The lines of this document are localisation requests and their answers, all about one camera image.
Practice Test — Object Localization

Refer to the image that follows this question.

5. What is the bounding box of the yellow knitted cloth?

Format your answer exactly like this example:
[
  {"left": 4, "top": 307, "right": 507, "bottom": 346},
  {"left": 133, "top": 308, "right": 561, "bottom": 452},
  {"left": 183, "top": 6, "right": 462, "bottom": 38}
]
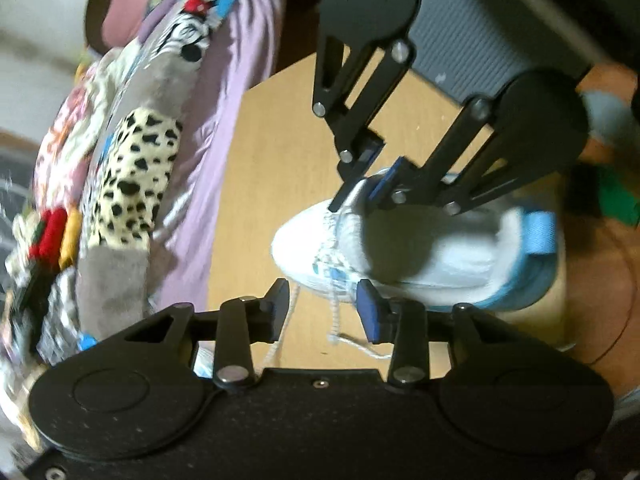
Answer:
[{"left": 59, "top": 210, "right": 83, "bottom": 268}]

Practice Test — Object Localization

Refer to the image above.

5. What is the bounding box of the dark glass window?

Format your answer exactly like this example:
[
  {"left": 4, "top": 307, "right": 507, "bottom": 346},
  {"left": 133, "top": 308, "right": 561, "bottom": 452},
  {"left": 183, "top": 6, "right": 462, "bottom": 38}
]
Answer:
[{"left": 0, "top": 145, "right": 43, "bottom": 241}]

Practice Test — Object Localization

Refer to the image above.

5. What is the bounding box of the white and blue sneaker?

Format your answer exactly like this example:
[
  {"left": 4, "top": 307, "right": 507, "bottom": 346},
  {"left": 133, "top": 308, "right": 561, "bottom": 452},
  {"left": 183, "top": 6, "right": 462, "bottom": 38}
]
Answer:
[{"left": 270, "top": 167, "right": 567, "bottom": 312}]

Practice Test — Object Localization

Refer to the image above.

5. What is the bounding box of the pink floral quilt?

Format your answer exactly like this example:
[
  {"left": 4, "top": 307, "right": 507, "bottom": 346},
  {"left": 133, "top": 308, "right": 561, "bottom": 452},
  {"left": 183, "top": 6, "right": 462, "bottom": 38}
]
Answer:
[{"left": 35, "top": 55, "right": 121, "bottom": 176}]

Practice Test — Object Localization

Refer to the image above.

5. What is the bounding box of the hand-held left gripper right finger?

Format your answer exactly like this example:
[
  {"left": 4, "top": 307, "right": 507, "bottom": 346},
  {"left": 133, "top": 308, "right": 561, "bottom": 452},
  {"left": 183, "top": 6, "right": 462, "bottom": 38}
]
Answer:
[{"left": 356, "top": 279, "right": 506, "bottom": 392}]

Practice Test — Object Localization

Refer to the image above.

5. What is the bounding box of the dark wooden bed headboard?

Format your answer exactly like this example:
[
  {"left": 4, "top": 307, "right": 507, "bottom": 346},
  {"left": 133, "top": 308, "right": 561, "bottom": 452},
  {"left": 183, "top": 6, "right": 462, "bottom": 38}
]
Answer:
[{"left": 82, "top": 0, "right": 161, "bottom": 56}]

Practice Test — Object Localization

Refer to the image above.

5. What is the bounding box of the white speckled shoelace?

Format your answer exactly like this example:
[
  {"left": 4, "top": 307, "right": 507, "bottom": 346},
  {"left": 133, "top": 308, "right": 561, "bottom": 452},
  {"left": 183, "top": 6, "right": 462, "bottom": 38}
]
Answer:
[{"left": 262, "top": 210, "right": 396, "bottom": 367}]

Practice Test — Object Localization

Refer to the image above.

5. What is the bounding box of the green cloth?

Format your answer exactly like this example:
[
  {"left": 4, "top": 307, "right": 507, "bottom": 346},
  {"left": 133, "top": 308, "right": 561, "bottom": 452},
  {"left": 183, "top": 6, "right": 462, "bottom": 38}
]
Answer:
[{"left": 570, "top": 162, "right": 640, "bottom": 226}]

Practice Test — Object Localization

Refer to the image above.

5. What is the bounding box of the pink pillow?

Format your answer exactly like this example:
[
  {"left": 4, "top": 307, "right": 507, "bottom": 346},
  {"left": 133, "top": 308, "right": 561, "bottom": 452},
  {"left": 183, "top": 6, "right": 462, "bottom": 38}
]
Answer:
[{"left": 100, "top": 0, "right": 153, "bottom": 48}]

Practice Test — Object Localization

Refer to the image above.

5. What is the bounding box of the red knitted cloth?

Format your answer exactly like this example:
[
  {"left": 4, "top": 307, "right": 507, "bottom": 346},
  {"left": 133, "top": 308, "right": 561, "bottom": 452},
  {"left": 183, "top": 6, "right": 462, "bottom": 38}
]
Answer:
[{"left": 27, "top": 207, "right": 68, "bottom": 261}]

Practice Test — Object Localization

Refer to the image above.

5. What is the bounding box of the pile of folded clothes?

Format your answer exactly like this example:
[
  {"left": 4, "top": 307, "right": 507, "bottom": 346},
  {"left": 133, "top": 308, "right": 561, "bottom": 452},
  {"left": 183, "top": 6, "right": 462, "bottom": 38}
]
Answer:
[{"left": 0, "top": 210, "right": 81, "bottom": 366}]

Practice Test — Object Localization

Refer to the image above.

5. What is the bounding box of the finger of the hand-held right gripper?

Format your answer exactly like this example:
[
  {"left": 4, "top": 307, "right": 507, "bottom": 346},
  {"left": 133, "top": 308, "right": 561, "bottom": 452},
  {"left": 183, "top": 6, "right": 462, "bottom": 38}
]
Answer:
[
  {"left": 311, "top": 32, "right": 417, "bottom": 212},
  {"left": 367, "top": 96, "right": 573, "bottom": 217}
]

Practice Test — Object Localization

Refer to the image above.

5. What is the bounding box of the grey cartoon printed blanket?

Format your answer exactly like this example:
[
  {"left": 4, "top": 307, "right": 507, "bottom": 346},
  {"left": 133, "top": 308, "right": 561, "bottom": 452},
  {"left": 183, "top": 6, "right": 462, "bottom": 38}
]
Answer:
[{"left": 75, "top": 0, "right": 296, "bottom": 343}]

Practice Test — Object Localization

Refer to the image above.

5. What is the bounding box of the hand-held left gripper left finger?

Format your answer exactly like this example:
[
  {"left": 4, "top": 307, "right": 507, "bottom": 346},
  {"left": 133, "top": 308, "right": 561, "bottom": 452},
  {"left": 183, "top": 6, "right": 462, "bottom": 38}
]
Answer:
[{"left": 122, "top": 277, "right": 292, "bottom": 392}]

